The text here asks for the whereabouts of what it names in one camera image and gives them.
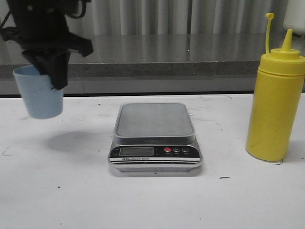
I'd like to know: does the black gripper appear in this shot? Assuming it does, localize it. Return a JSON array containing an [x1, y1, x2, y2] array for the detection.
[[0, 0, 93, 90]]

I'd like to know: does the light blue plastic cup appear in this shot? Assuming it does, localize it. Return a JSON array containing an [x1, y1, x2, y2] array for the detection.
[[13, 65, 63, 119]]

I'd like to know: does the yellow squeeze bottle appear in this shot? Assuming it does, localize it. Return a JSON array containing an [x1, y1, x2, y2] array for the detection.
[[245, 12, 305, 162]]

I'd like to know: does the silver digital kitchen scale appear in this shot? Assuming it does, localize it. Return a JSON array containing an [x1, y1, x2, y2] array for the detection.
[[108, 103, 203, 172]]

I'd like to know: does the grey stone counter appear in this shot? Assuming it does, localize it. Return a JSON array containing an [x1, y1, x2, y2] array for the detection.
[[0, 33, 305, 95]]

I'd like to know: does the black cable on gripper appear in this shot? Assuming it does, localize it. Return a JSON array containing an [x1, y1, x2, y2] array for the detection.
[[65, 0, 92, 19]]

